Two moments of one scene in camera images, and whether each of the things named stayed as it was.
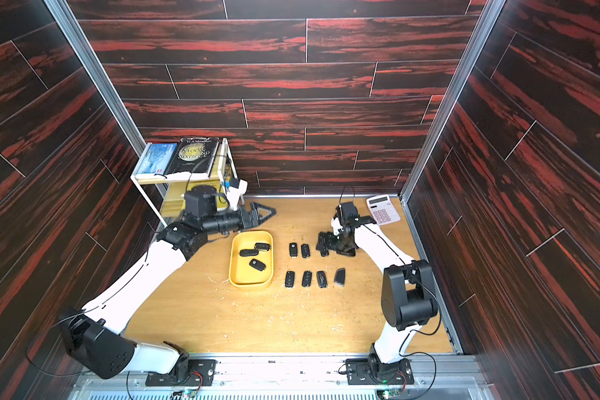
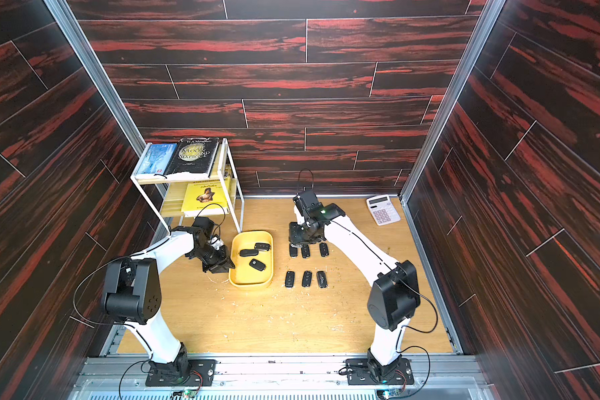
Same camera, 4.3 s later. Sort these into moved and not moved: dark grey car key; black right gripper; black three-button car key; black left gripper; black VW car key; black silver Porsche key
Moved: black right gripper; black left gripper; dark grey car key
Not moved: black silver Porsche key; black three-button car key; black VW car key
